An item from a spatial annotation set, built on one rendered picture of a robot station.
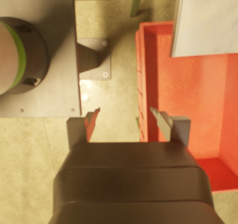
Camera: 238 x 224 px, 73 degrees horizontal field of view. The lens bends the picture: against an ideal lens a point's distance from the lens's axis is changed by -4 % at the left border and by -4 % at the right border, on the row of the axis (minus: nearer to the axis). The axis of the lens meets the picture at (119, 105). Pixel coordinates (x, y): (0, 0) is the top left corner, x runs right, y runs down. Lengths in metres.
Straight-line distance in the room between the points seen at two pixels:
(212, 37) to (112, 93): 0.94
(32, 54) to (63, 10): 0.10
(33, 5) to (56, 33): 0.07
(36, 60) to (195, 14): 0.34
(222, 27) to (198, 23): 0.06
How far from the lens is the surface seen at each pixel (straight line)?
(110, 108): 1.31
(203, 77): 0.80
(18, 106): 0.41
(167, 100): 0.76
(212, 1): 0.44
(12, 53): 0.28
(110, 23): 1.29
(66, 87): 0.36
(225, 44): 0.50
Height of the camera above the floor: 1.26
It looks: 75 degrees down
